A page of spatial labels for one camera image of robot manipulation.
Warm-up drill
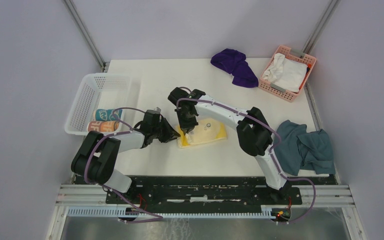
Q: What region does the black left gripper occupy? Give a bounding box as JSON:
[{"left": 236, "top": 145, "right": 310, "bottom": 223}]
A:
[{"left": 152, "top": 117, "right": 181, "bottom": 143}]

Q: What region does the yellow cloth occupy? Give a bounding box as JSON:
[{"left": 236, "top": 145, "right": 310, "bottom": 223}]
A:
[{"left": 175, "top": 118, "right": 228, "bottom": 149}]

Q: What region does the cream rabbit text towel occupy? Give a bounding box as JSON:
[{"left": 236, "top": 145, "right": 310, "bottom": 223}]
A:
[{"left": 87, "top": 120, "right": 120, "bottom": 133}]

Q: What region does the teal bunny pattern towel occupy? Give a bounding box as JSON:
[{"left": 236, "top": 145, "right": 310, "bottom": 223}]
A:
[{"left": 94, "top": 108, "right": 123, "bottom": 122}]

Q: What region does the white plastic basket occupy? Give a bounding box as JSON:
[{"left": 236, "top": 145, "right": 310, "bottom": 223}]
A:
[{"left": 64, "top": 73, "right": 140, "bottom": 136}]

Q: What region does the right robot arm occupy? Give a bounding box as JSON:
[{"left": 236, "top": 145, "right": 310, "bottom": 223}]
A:
[{"left": 168, "top": 87, "right": 289, "bottom": 204}]

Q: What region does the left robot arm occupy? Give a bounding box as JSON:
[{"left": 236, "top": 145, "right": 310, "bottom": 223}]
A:
[{"left": 70, "top": 110, "right": 181, "bottom": 204}]

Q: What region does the purple cloth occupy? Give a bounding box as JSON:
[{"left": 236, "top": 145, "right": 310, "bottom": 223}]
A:
[{"left": 210, "top": 48, "right": 259, "bottom": 88}]

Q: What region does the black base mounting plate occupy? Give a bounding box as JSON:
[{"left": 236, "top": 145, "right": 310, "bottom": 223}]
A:
[{"left": 123, "top": 175, "right": 310, "bottom": 214}]

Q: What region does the pink plastic basket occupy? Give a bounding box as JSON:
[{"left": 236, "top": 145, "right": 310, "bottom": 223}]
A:
[{"left": 258, "top": 45, "right": 317, "bottom": 103}]

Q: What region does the white cloth in basket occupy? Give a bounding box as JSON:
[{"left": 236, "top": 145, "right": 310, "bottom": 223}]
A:
[{"left": 262, "top": 53, "right": 308, "bottom": 93}]

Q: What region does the dark teal cloth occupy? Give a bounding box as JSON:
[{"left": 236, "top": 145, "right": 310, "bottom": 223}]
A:
[{"left": 274, "top": 120, "right": 336, "bottom": 176}]

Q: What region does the white toothed cable rail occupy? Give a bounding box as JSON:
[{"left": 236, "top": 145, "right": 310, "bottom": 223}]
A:
[{"left": 67, "top": 206, "right": 275, "bottom": 220}]

